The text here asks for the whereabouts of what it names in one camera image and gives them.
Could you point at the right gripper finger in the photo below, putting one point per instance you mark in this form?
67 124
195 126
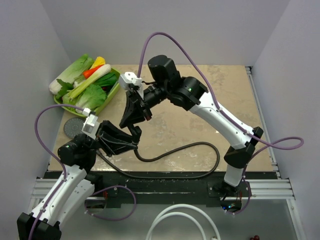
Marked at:
131 100
140 114

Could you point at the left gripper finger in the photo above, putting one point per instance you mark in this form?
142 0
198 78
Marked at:
116 148
117 135

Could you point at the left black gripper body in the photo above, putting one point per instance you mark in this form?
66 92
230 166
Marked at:
100 139

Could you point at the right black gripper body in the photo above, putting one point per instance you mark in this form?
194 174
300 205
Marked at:
154 94

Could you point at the black angle valve fitting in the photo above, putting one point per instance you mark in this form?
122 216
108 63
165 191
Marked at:
136 133

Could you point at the grey shower head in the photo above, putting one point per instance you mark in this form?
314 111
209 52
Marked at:
73 127

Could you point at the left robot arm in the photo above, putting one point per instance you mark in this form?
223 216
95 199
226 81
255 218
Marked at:
78 156

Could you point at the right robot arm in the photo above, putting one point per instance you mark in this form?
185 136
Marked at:
190 94

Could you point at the green lettuce toy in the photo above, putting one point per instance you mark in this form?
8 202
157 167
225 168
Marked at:
92 97

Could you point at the dark green vegetable toy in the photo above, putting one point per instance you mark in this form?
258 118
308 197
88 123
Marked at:
107 80

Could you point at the white leek toy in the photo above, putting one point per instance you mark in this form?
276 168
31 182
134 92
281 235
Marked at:
101 71

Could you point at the green plastic tray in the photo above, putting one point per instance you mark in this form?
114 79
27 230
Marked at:
111 94

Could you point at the orange carrot toy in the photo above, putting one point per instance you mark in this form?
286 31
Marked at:
89 72

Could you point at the yellow pepper toy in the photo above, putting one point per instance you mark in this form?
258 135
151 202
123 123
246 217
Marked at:
98 62

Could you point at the napa cabbage toy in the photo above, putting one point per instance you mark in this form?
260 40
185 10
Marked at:
71 72

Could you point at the red small object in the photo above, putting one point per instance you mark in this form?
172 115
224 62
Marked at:
256 237

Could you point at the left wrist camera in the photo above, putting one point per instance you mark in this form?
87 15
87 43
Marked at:
91 124

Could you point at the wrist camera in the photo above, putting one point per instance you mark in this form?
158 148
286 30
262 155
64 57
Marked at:
129 81
91 124

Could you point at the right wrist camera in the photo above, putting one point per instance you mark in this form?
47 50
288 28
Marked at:
129 81

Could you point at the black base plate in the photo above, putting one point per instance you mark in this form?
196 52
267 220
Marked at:
165 191

